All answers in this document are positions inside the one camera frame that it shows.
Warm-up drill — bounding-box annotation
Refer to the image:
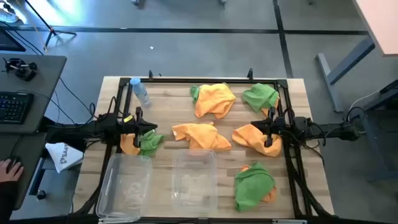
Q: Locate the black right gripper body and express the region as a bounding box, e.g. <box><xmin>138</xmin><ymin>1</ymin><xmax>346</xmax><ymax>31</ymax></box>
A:
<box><xmin>264</xmin><ymin>107</ymin><xmax>289</xmax><ymax>148</ymax></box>

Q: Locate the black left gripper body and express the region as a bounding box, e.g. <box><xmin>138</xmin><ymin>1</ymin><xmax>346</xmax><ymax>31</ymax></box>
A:
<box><xmin>123</xmin><ymin>106</ymin><xmax>147</xmax><ymax>149</ymax></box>

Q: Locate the orange microfiber towel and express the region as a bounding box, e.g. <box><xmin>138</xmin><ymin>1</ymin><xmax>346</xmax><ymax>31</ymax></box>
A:
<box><xmin>231</xmin><ymin>123</ymin><xmax>283</xmax><ymax>158</ymax></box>
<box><xmin>194</xmin><ymin>83</ymin><xmax>237</xmax><ymax>120</ymax></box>
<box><xmin>260</xmin><ymin>99</ymin><xmax>280</xmax><ymax>118</ymax></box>
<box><xmin>119</xmin><ymin>133</ymin><xmax>141</xmax><ymax>156</ymax></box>
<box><xmin>241</xmin><ymin>164</ymin><xmax>278</xmax><ymax>203</ymax></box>
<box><xmin>172</xmin><ymin>121</ymin><xmax>233</xmax><ymax>152</ymax></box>

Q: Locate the green microfiber towel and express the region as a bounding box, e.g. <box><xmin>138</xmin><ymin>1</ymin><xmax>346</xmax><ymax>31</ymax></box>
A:
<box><xmin>190</xmin><ymin>85</ymin><xmax>201</xmax><ymax>105</ymax></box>
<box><xmin>138</xmin><ymin>129</ymin><xmax>165</xmax><ymax>157</ymax></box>
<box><xmin>241</xmin><ymin>82</ymin><xmax>280</xmax><ymax>113</ymax></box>
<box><xmin>233</xmin><ymin>161</ymin><xmax>277</xmax><ymax>213</ymax></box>

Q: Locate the person's forearm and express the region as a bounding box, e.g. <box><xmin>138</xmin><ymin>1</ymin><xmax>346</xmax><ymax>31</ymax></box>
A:
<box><xmin>0</xmin><ymin>180</ymin><xmax>19</xmax><ymax>224</ymax></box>

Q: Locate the clear plastic water bottle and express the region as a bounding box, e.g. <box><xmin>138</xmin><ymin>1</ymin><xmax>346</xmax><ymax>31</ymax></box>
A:
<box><xmin>129</xmin><ymin>77</ymin><xmax>152</xmax><ymax>108</ymax></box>

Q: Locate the clear plastic bin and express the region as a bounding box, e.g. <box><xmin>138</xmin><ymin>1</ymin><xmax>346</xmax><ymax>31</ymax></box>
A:
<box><xmin>95</xmin><ymin>152</ymin><xmax>154</xmax><ymax>223</ymax></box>
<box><xmin>170</xmin><ymin>148</ymin><xmax>218</xmax><ymax>214</ymax></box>

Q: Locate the blue-grey table leg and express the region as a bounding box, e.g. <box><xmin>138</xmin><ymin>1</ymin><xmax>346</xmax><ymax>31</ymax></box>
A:
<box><xmin>316</xmin><ymin>37</ymin><xmax>376</xmax><ymax>113</ymax></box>

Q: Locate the white printed bag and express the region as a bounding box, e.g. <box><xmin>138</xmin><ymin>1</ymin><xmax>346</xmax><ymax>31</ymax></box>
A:
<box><xmin>45</xmin><ymin>142</ymin><xmax>85</xmax><ymax>174</ymax></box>

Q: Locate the dark grey desk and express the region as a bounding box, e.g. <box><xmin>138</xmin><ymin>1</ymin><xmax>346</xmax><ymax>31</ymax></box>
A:
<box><xmin>0</xmin><ymin>132</ymin><xmax>47</xmax><ymax>211</ymax></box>

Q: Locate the black clamp gadget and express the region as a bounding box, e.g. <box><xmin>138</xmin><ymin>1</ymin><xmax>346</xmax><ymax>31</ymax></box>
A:
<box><xmin>2</xmin><ymin>57</ymin><xmax>39</xmax><ymax>82</ymax></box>

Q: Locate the black keyboard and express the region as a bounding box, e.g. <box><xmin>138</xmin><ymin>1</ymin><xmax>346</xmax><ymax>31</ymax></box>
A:
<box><xmin>0</xmin><ymin>91</ymin><xmax>35</xmax><ymax>125</ymax></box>

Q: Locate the black tripod stand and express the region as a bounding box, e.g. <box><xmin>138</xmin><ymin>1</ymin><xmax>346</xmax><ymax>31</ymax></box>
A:
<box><xmin>24</xmin><ymin>0</ymin><xmax>78</xmax><ymax>49</ymax></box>

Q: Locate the person's hand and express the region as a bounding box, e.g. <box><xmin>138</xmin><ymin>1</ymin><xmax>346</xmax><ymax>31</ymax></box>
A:
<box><xmin>0</xmin><ymin>158</ymin><xmax>25</xmax><ymax>184</ymax></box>

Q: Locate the black monitor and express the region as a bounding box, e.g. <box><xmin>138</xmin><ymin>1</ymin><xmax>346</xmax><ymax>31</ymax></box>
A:
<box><xmin>0</xmin><ymin>27</ymin><xmax>27</xmax><ymax>52</ymax></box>

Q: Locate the peach table top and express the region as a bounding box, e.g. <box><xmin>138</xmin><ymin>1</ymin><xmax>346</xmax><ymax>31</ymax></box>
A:
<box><xmin>353</xmin><ymin>0</ymin><xmax>398</xmax><ymax>57</ymax></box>

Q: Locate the black metal table frame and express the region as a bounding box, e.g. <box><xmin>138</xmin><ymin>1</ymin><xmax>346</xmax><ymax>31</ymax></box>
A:
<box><xmin>70</xmin><ymin>76</ymin><xmax>335</xmax><ymax>224</ymax></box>

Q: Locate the dark blue desk frame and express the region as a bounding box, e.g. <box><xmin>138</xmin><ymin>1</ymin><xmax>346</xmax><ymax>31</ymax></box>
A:
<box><xmin>362</xmin><ymin>79</ymin><xmax>398</xmax><ymax>181</ymax></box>

